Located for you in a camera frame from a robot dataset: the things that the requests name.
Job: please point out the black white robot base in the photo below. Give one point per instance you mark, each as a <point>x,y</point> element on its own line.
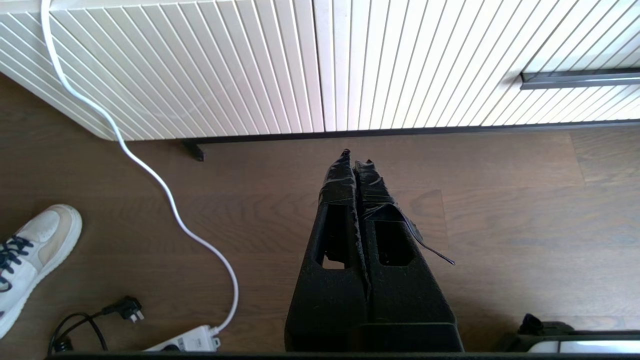
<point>545,327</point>

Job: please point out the white sneaker with dark laces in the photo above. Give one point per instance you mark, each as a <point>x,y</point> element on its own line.
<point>35,250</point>

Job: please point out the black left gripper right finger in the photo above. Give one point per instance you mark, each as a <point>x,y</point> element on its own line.
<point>410,300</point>

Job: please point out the cream TV cabinet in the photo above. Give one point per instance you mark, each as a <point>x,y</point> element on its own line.
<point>200,65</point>

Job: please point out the white power strip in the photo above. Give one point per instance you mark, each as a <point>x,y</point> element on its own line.
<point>192,341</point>

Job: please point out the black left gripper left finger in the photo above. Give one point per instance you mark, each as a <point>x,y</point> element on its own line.
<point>325,300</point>

